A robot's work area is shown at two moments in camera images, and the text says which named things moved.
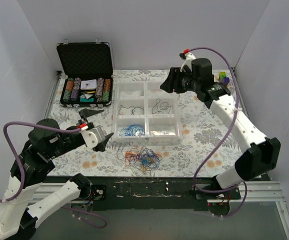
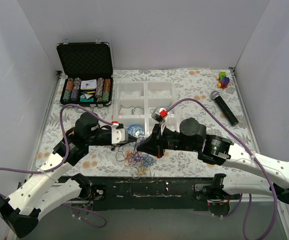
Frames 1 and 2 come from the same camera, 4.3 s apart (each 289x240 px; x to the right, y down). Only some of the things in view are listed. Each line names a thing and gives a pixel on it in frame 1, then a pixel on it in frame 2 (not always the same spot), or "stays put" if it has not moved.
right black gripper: (176, 81) -> (157, 140)
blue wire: (133, 130) stays put
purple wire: (157, 107) -> (170, 106)
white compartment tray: (145, 111) stays put
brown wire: (132, 112) stays put
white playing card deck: (88, 85) stays put
